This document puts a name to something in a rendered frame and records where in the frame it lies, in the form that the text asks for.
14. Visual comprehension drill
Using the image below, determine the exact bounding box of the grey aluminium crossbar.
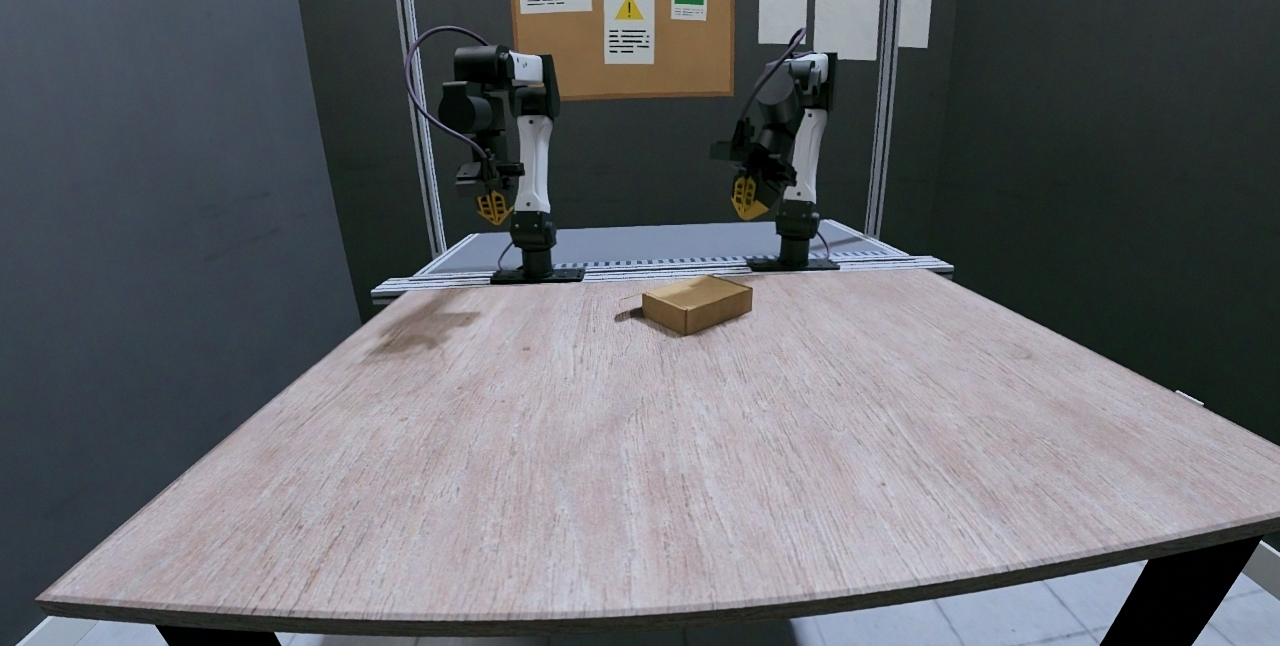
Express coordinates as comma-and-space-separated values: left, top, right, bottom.
371, 256, 954, 304

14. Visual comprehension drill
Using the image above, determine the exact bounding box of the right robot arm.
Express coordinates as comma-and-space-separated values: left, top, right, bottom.
438, 45, 585, 284

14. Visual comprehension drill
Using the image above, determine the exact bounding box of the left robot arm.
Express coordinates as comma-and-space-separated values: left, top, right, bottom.
710, 52, 841, 272

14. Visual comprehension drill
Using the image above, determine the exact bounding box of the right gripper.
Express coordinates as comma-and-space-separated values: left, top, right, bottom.
470, 136, 525, 225

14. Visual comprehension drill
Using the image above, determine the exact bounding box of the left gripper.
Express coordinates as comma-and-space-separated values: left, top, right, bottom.
730, 129, 797, 219

